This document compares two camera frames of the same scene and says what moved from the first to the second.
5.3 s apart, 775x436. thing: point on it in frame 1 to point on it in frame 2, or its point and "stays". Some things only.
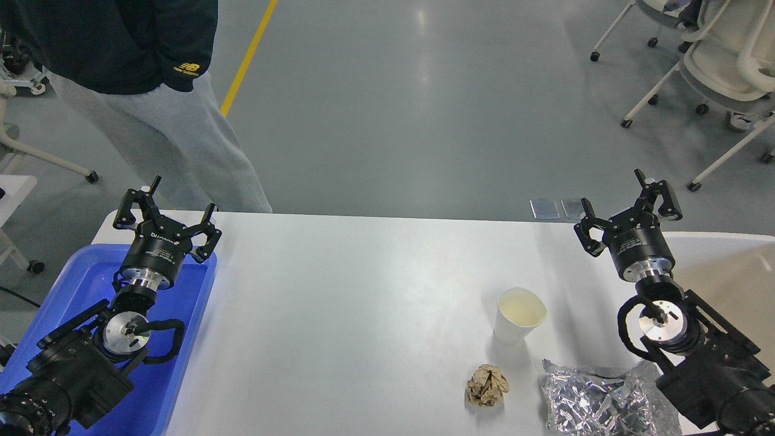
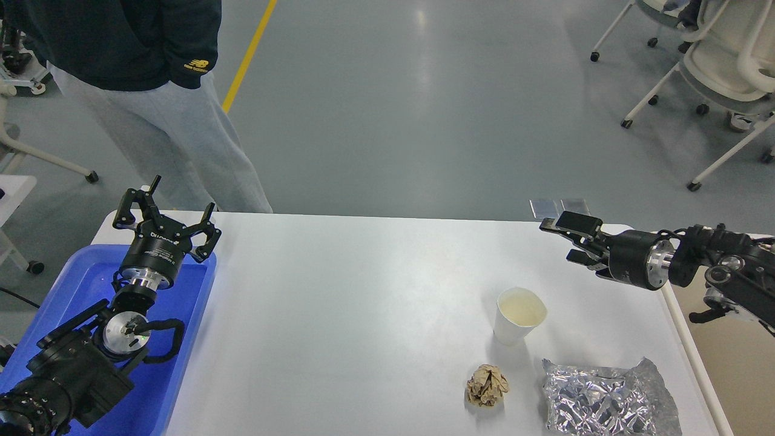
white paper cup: (519, 310) stays
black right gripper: (636, 240) to (635, 257)
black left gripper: (160, 247) stays
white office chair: (728, 61) stays
